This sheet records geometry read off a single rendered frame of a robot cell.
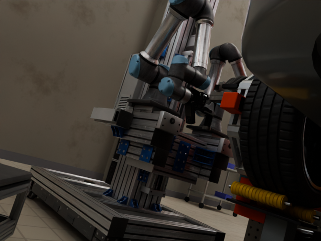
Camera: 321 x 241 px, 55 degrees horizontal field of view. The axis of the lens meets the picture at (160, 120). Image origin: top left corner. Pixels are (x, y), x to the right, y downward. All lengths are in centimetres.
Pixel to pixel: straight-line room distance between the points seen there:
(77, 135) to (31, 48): 139
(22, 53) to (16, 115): 82
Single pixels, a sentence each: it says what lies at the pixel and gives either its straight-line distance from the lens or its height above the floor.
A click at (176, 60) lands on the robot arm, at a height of 97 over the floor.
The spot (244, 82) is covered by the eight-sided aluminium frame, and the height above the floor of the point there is 97.
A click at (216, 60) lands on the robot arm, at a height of 132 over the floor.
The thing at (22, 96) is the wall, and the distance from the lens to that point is 458.
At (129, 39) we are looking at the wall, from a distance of 533.
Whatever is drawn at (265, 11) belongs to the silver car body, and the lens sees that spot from 52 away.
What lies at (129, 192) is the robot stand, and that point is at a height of 30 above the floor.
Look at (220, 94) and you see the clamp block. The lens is 159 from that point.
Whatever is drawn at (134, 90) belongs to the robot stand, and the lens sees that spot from 214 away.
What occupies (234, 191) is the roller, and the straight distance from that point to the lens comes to 146.
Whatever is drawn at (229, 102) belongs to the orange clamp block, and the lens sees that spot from 132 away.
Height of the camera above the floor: 51
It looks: 8 degrees up
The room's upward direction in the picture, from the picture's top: 17 degrees clockwise
